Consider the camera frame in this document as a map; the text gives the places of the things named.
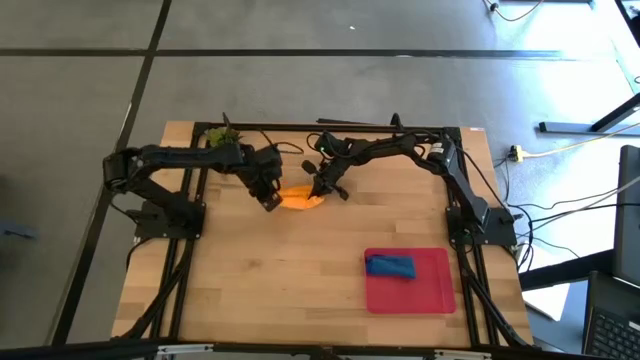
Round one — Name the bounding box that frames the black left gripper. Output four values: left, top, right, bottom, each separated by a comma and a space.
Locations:
238, 143, 284, 213

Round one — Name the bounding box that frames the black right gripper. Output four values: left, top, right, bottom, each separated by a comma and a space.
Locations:
301, 130, 361, 201

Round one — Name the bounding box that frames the orange microfiber towel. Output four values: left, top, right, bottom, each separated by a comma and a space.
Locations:
277, 184, 326, 211

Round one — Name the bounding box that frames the blue microfiber towel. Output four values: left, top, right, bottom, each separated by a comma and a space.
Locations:
364, 253, 418, 281

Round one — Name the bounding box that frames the pink plastic basket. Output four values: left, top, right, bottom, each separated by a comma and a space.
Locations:
363, 246, 458, 316

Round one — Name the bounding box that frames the green artificial potted plant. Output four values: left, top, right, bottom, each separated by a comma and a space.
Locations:
205, 124, 245, 149

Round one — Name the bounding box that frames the grey desk foot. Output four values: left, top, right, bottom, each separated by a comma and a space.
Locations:
538, 92, 640, 136

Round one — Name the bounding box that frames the black keyboard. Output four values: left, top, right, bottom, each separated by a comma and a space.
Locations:
581, 269, 640, 360

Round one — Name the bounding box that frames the black aluminium table frame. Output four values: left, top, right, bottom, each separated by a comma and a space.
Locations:
112, 121, 539, 351

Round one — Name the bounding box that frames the silver aluminium bracket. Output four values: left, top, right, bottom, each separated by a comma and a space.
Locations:
432, 349, 494, 360
156, 343, 215, 357

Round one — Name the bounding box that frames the black floor cable with plug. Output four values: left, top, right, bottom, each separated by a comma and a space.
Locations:
482, 0, 546, 24

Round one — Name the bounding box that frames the yellow extension cable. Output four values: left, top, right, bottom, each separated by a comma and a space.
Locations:
519, 121, 640, 159

